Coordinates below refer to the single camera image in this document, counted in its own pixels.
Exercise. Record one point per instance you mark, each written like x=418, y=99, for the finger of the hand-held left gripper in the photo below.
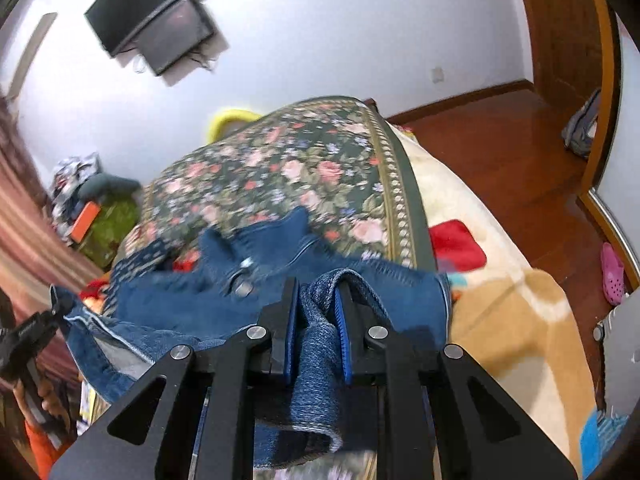
x=61, y=305

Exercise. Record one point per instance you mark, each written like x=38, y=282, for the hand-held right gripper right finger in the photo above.
x=344, y=345

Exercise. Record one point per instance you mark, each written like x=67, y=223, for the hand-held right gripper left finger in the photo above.
x=288, y=360

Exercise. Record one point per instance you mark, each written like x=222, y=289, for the blue denim jacket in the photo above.
x=380, y=285

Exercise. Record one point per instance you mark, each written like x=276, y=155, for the person's left forearm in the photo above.
x=47, y=450

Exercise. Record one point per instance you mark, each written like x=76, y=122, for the pile of bags and clothes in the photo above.
x=75, y=175

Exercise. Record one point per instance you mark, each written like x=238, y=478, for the person's left hand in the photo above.
x=52, y=402

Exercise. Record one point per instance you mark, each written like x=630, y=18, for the striped pink curtain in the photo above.
x=35, y=250

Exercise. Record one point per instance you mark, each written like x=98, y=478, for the orange box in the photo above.
x=86, y=221

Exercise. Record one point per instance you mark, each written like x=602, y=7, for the green patterned cloth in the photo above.
x=112, y=225

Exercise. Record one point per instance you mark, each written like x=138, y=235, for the navy patterned folded cloth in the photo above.
x=145, y=260

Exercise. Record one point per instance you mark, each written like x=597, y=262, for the grey bag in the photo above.
x=107, y=186

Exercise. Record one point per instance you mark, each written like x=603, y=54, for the cream printed blanket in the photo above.
x=500, y=320

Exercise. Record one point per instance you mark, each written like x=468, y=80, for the dark floral bed cover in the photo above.
x=300, y=160

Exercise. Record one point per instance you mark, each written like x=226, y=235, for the yellow round object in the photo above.
x=227, y=117

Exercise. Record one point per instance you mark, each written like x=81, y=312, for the light blue cloth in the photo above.
x=600, y=437

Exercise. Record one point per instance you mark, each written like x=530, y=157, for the pink clog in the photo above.
x=612, y=272

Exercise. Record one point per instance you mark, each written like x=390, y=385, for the white suitcase with stickers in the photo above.
x=622, y=355

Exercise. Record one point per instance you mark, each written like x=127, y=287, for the grey backpack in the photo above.
x=582, y=127

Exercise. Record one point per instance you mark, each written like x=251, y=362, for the wardrobe sliding door with hearts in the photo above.
x=625, y=135

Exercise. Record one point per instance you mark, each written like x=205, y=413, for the wooden door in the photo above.
x=560, y=25

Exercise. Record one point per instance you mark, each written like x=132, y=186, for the white wall socket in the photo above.
x=438, y=75

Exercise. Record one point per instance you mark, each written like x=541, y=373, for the small black wall monitor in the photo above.
x=172, y=35

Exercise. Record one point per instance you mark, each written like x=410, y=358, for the black wall television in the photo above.
x=140, y=0

